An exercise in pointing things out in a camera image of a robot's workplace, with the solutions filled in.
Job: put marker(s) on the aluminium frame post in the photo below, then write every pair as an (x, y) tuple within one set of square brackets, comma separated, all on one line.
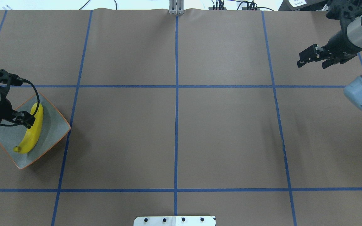
[(176, 7)]

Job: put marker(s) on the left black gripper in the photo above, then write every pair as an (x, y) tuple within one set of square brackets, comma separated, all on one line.
[(2, 110)]

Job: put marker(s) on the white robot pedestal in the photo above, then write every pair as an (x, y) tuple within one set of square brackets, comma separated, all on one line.
[(175, 221)]

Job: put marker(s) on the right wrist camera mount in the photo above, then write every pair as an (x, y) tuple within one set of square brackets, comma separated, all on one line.
[(348, 9)]

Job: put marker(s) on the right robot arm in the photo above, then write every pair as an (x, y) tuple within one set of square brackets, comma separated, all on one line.
[(353, 27)]

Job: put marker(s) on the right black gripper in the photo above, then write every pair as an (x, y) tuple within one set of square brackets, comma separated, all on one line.
[(339, 43)]

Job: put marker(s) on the black box with label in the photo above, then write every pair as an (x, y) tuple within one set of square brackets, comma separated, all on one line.
[(302, 5)]

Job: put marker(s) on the grey square plate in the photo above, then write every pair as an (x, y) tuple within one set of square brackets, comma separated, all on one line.
[(55, 128)]

